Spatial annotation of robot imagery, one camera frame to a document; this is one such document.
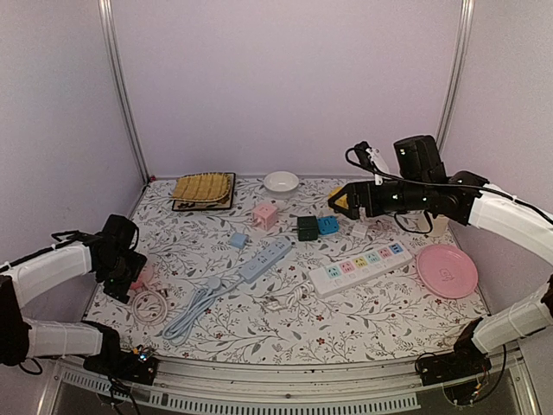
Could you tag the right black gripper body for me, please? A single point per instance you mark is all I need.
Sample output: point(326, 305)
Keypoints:
point(413, 196)

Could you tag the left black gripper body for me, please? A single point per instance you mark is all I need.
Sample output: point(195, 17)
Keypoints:
point(123, 272)

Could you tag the yellow cube plug adapter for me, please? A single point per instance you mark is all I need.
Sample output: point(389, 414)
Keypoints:
point(340, 202)

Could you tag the pink round power strip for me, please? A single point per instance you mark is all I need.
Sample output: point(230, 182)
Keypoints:
point(144, 278)

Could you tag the light blue cube adapter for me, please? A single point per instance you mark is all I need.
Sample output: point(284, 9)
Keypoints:
point(328, 225)

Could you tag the dark green cube socket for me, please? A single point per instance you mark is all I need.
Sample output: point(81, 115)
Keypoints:
point(307, 228)

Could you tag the white long power strip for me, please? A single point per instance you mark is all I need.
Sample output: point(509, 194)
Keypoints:
point(360, 268)

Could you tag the pink cube plug adapter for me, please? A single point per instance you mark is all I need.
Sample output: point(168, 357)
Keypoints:
point(264, 216)

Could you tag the light blue charger plug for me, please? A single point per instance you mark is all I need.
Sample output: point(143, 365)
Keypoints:
point(239, 240)

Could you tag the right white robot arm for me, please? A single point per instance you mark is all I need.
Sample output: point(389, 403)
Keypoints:
point(525, 225)

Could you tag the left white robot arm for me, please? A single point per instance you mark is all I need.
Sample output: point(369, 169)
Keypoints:
point(25, 279)

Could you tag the small white charger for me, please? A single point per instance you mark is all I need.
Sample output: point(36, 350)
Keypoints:
point(359, 230)

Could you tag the cream plastic cup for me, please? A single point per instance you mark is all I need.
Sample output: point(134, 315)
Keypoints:
point(433, 226)

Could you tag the white ceramic bowl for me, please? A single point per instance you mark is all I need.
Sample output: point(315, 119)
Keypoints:
point(281, 182)

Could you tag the pink plastic plate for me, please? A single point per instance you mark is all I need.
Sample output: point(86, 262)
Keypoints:
point(447, 271)

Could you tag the black and tan mat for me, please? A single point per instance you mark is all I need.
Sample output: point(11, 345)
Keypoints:
point(204, 191)

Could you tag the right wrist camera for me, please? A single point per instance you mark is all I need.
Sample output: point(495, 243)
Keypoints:
point(370, 159)

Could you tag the right aluminium frame post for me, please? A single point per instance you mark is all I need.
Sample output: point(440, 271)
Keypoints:
point(460, 54)

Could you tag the aluminium frame post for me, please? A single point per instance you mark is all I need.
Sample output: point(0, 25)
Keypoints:
point(460, 54)
point(107, 22)

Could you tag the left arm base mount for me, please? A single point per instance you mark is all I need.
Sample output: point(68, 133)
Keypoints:
point(138, 365)

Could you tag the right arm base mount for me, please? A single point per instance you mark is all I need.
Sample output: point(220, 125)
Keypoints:
point(465, 369)

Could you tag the front aluminium rail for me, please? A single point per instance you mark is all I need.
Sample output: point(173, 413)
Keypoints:
point(373, 387)

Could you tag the left aluminium frame post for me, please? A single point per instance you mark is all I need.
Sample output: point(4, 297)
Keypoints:
point(107, 22)

